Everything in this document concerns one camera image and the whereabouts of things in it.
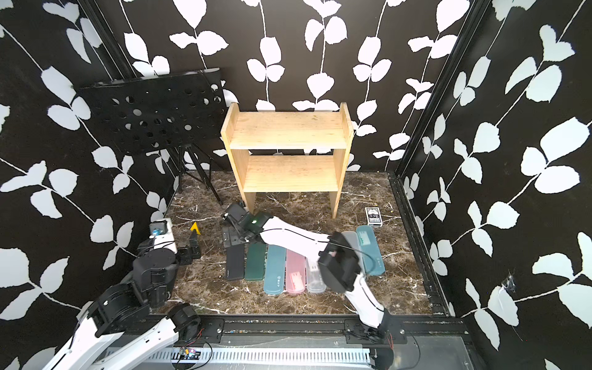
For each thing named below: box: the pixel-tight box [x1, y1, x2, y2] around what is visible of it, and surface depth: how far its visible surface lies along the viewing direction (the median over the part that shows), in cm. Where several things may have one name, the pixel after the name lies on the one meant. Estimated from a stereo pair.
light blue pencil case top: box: [263, 244, 287, 295], surface depth 86 cm
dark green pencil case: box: [244, 242, 268, 281], surface depth 90 cm
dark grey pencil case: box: [226, 243, 245, 280], surface depth 90 cm
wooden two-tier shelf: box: [220, 101, 354, 219], surface depth 81 cm
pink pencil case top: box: [285, 248, 307, 294], surface depth 86 cm
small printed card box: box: [364, 206, 384, 228], surface depth 103 cm
